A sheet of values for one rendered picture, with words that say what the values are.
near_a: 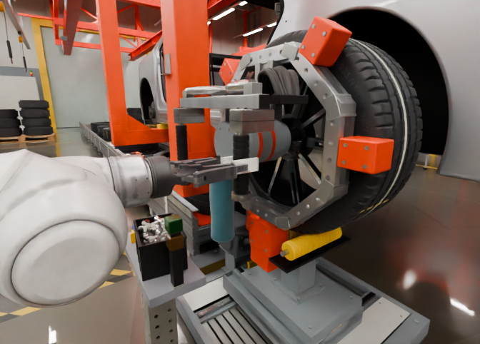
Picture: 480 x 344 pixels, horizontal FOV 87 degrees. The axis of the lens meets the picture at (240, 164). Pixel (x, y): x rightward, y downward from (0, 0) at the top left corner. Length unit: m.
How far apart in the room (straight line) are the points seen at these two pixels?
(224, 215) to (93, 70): 13.03
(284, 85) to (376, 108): 0.23
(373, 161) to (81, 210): 0.52
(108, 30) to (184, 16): 1.96
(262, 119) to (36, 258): 0.45
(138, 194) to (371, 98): 0.55
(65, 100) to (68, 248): 13.35
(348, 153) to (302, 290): 0.68
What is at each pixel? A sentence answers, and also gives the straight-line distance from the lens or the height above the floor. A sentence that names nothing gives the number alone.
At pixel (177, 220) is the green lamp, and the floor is 0.66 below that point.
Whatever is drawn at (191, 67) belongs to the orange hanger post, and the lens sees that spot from 1.23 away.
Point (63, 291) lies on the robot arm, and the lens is 0.26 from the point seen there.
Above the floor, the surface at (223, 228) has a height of 0.54.
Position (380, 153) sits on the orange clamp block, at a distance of 0.61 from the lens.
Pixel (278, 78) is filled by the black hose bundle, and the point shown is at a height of 1.01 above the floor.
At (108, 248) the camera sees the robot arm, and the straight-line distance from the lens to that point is 0.25.
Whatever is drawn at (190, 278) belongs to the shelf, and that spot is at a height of 0.45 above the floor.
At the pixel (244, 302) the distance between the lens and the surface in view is 1.24.
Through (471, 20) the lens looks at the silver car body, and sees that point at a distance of 1.02.
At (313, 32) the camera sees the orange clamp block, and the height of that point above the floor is 1.13.
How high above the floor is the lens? 0.96
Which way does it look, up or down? 13 degrees down
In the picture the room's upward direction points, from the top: straight up
